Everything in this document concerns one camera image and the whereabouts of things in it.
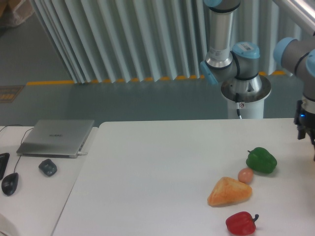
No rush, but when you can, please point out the dark grey small mouse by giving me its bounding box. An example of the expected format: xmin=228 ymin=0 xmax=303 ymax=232
xmin=38 ymin=159 xmax=57 ymax=177

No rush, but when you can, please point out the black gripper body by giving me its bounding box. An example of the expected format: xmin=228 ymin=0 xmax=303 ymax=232
xmin=294 ymin=99 xmax=315 ymax=137

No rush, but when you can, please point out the red toy bell pepper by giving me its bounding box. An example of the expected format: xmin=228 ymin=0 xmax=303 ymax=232
xmin=225 ymin=211 xmax=259 ymax=236

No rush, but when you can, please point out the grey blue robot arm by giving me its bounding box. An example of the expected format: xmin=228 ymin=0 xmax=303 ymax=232
xmin=200 ymin=0 xmax=315 ymax=141

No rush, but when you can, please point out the pink toy egg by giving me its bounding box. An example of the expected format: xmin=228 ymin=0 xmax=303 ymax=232
xmin=238 ymin=168 xmax=253 ymax=184

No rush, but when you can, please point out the silver closed laptop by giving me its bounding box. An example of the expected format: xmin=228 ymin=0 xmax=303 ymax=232
xmin=17 ymin=119 xmax=94 ymax=158

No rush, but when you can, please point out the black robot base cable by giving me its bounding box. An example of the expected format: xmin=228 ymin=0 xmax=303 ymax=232
xmin=235 ymin=92 xmax=243 ymax=120

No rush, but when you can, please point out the orange toy bread wedge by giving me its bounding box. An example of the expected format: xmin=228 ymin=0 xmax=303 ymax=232
xmin=207 ymin=177 xmax=252 ymax=207

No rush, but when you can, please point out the black keyboard edge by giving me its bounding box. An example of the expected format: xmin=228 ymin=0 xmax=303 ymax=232
xmin=0 ymin=153 xmax=10 ymax=180

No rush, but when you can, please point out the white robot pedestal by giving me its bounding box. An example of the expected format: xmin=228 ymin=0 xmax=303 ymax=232
xmin=225 ymin=98 xmax=265 ymax=119

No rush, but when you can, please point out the black wired computer mouse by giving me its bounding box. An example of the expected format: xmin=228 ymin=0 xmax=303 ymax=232
xmin=1 ymin=173 xmax=19 ymax=196

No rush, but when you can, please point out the green toy bell pepper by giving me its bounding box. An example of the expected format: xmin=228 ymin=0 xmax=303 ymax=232
xmin=246 ymin=147 xmax=278 ymax=174

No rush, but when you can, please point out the black mouse cable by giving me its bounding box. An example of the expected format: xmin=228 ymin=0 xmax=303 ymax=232
xmin=0 ymin=124 xmax=36 ymax=174

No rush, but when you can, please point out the white object at corner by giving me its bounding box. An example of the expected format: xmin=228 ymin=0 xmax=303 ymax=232
xmin=0 ymin=214 xmax=20 ymax=236

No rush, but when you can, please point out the white folding partition screen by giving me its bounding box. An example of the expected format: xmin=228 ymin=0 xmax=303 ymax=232
xmin=31 ymin=0 xmax=315 ymax=84

